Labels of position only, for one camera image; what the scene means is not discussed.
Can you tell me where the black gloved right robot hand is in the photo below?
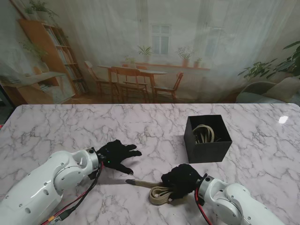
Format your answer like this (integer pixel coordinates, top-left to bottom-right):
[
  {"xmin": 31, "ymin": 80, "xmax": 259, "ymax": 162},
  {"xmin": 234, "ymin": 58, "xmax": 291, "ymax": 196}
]
[{"xmin": 161, "ymin": 164, "xmax": 203, "ymax": 200}]

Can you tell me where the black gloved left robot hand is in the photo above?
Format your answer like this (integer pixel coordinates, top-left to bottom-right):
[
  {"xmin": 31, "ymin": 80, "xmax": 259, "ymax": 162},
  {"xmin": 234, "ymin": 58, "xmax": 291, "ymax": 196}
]
[{"xmin": 96, "ymin": 140, "xmax": 143, "ymax": 174}]

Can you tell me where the beige woven belt looped end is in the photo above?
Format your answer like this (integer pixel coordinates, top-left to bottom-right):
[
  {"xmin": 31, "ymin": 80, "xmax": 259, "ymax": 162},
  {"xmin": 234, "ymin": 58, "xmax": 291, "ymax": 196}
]
[{"xmin": 125, "ymin": 179, "xmax": 175, "ymax": 206}]

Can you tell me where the black square storage box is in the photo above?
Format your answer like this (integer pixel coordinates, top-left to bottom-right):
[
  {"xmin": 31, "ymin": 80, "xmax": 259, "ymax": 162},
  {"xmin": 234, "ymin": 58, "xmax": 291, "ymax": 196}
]
[{"xmin": 183, "ymin": 114, "xmax": 233, "ymax": 164}]

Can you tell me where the beige woven belt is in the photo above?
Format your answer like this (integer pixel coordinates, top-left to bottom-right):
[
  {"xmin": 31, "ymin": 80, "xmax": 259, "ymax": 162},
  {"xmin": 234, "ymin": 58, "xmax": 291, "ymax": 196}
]
[{"xmin": 192, "ymin": 124, "xmax": 216, "ymax": 144}]

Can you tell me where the printed room scene backdrop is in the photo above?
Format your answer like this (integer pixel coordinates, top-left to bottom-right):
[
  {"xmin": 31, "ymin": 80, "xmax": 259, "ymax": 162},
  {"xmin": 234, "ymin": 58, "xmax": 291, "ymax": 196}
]
[{"xmin": 0, "ymin": 0, "xmax": 300, "ymax": 105}]

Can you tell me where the right arm red black cable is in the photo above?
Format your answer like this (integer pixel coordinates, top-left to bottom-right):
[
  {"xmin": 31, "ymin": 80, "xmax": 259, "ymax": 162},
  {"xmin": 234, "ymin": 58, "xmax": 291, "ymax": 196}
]
[{"xmin": 195, "ymin": 187, "xmax": 215, "ymax": 225}]

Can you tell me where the arm red black cable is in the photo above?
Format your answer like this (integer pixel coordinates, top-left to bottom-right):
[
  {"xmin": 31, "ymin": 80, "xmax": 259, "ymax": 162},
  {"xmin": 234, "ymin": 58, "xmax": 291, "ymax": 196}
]
[
  {"xmin": 39, "ymin": 159, "xmax": 104, "ymax": 223},
  {"xmin": 195, "ymin": 187, "xmax": 215, "ymax": 225}
]

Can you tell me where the left arm red black cable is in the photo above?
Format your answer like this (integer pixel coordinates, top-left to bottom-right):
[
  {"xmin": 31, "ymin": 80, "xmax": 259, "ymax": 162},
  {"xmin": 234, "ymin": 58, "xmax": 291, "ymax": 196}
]
[{"xmin": 39, "ymin": 159, "xmax": 104, "ymax": 223}]

